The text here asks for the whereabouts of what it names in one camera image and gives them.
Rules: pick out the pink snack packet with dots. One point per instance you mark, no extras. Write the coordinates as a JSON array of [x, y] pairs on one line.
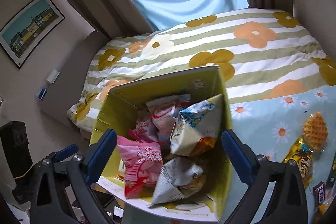
[[145, 131]]

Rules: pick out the snickers bar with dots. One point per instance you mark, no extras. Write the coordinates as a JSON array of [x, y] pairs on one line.
[[319, 193]]

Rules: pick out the Oishi shrimp flake bag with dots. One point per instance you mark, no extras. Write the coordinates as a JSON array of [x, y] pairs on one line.
[[164, 112]]

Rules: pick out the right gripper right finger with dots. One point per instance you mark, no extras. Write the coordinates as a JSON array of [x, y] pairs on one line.
[[288, 201]]

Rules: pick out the gold foil snack packet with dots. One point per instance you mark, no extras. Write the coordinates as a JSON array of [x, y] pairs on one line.
[[302, 155]]

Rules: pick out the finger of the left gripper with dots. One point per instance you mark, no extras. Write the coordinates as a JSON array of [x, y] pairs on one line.
[[65, 153]]

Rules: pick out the blue white small box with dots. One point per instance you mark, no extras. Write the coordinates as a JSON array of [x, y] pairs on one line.
[[41, 93]]

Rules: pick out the yellow snack packet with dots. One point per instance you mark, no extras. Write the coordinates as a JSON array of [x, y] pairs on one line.
[[326, 212]]

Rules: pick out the yellow-green cardboard box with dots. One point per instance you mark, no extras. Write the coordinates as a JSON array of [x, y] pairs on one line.
[[169, 160]]

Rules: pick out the framed town picture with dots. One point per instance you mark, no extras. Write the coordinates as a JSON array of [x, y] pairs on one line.
[[27, 28]]

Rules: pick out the blue daisy cloth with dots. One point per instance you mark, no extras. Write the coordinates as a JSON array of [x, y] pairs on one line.
[[270, 127]]

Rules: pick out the wrapped waffle snack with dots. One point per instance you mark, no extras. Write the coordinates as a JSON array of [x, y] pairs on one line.
[[315, 132]]

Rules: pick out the striped floral duvet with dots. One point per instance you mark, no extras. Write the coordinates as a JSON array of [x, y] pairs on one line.
[[263, 54]]

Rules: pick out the grey white snack bag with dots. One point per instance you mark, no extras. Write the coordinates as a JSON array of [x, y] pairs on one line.
[[179, 178]]

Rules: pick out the beige headboard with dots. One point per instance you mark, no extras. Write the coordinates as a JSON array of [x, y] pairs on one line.
[[68, 86]]

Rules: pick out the white wall switch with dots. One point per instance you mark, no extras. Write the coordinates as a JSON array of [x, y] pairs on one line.
[[51, 78]]

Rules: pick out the red pink striped packet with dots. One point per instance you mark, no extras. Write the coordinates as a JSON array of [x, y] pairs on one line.
[[143, 163]]

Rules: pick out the white cheese snack bag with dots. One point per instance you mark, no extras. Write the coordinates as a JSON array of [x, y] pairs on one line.
[[197, 128]]

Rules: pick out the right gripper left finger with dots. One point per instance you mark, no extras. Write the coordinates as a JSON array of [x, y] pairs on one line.
[[49, 203]]

